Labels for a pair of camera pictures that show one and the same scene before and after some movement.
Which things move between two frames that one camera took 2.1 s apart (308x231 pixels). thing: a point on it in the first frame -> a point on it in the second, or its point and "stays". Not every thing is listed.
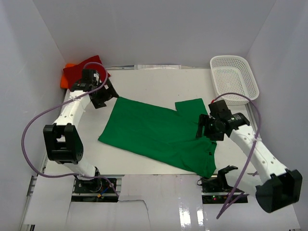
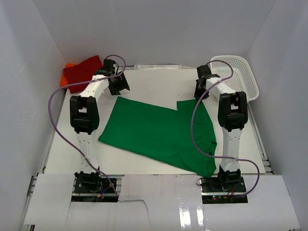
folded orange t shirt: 64,82 stays
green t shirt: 168,135 stays
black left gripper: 103,95 -> 118,83
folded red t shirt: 73,73 stays
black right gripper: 204,126 -> 200,87
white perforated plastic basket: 233,74 stays
